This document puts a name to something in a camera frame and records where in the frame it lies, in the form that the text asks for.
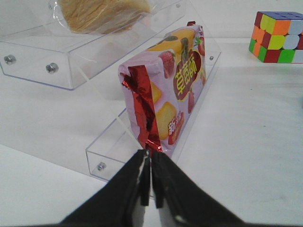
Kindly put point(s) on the bread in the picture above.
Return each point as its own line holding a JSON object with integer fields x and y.
{"x": 101, "y": 16}

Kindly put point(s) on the pink strawberry cake snack bag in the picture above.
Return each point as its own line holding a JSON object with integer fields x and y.
{"x": 162, "y": 85}

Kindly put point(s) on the colourful Rubik's cube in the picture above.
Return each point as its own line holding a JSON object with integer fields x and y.
{"x": 277, "y": 37}

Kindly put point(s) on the clear acrylic left display shelf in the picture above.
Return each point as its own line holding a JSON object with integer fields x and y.
{"x": 60, "y": 96}

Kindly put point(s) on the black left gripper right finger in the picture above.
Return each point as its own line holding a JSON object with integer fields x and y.
{"x": 180, "y": 201}

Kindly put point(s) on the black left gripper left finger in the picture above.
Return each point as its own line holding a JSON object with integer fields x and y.
{"x": 122, "y": 200}

